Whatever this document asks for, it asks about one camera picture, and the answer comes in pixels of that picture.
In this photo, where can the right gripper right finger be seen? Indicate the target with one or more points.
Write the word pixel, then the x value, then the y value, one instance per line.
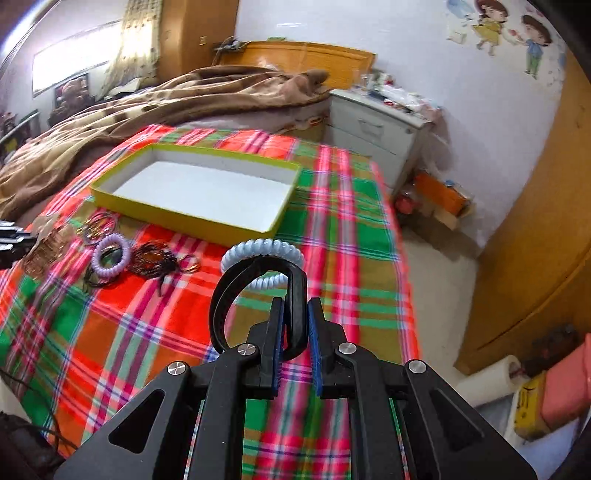
pixel 325 338

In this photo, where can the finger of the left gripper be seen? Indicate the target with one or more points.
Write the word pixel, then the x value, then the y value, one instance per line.
pixel 15 244

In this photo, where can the yellow package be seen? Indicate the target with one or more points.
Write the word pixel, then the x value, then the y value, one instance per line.
pixel 529 423

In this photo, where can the orange cardboard box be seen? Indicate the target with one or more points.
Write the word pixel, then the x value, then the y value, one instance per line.
pixel 438 193

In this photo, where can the wooden wardrobe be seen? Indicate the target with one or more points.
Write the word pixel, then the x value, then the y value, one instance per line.
pixel 189 31

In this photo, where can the grey bedside cabinet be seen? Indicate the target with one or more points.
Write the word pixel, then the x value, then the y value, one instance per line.
pixel 390 137

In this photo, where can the wooden headboard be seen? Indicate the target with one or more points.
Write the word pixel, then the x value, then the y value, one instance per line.
pixel 344 65

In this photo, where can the black wristband watch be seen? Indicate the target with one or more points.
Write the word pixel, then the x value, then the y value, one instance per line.
pixel 234 307

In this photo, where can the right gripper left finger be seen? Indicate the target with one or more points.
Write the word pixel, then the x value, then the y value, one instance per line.
pixel 263 380

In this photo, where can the red green plaid cloth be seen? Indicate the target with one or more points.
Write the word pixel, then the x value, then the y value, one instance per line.
pixel 73 355

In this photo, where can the patterned window curtain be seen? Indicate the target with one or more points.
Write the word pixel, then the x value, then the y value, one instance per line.
pixel 138 52

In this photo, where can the white paper roll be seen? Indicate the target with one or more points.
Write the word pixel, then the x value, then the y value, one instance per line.
pixel 494 382

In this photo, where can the teddy bear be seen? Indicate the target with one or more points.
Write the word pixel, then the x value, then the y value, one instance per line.
pixel 74 97

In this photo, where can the pink bag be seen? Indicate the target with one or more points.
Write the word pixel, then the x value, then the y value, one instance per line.
pixel 567 389

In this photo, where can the translucent beige hair claw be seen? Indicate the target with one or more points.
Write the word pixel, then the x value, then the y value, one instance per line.
pixel 53 240

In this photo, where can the wooden door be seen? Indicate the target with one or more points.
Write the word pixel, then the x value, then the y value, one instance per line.
pixel 534 273

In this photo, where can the yellow-green shallow box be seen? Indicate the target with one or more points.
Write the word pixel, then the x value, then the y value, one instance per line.
pixel 218 196

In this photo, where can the brown fleece blanket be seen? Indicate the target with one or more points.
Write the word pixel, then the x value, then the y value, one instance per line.
pixel 40 168

